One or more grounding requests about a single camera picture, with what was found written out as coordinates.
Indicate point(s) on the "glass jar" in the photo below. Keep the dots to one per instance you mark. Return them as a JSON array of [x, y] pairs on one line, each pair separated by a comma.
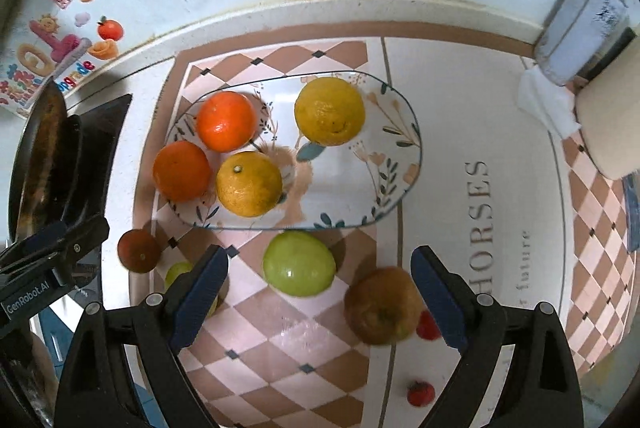
[[580, 28]]

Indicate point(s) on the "dark red round fruit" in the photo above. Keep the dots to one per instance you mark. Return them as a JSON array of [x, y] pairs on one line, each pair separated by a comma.
[[139, 251]]

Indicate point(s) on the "floral oval plate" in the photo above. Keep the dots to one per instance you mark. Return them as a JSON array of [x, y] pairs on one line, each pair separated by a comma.
[[345, 188]]

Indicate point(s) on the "black frying pan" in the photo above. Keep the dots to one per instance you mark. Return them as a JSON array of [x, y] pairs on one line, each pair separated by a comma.
[[42, 158]]

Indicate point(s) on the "checkered table mat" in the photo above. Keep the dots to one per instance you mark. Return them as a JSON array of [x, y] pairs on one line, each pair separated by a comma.
[[310, 343]]

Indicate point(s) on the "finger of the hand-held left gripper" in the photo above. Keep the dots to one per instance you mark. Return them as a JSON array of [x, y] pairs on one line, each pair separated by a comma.
[[70, 239]]

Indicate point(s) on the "brown russet pear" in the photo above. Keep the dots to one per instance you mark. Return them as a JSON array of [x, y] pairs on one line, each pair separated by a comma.
[[382, 312]]

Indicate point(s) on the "deep orange tangerine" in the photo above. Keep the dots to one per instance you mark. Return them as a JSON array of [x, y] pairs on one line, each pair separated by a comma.
[[181, 171]]

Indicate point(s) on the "small green fruit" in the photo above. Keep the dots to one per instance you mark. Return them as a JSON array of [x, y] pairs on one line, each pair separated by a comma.
[[177, 274]]

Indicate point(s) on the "beige cutting board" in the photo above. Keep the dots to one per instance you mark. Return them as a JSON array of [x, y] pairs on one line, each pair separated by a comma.
[[612, 118]]

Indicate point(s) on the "red strawberry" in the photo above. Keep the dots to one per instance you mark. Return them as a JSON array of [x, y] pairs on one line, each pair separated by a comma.
[[420, 393], [426, 327]]

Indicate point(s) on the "large yellow lemon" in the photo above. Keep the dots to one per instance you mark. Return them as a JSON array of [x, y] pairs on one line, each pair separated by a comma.
[[329, 111]]

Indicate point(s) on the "green apple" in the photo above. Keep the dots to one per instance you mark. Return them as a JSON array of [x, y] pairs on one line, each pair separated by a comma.
[[299, 264]]

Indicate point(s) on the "colourful wall sticker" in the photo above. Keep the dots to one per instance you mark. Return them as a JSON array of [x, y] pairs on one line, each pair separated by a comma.
[[45, 58]]

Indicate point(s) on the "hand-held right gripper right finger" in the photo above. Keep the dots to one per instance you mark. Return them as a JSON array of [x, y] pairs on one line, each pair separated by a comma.
[[441, 303]]

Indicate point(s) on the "white tissue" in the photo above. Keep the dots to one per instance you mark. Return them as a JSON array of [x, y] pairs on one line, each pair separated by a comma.
[[545, 103]]

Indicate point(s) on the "yellow-orange citrus with stem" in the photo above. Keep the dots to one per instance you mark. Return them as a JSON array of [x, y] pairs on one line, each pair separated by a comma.
[[249, 184]]

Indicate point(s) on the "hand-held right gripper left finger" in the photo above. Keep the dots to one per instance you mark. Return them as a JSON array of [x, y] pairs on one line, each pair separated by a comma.
[[199, 299]]

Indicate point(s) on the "blue cloth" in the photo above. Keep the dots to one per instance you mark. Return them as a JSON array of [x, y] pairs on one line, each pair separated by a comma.
[[633, 213]]

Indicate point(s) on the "bright orange tangerine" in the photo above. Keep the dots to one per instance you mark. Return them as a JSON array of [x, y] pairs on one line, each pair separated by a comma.
[[226, 121]]

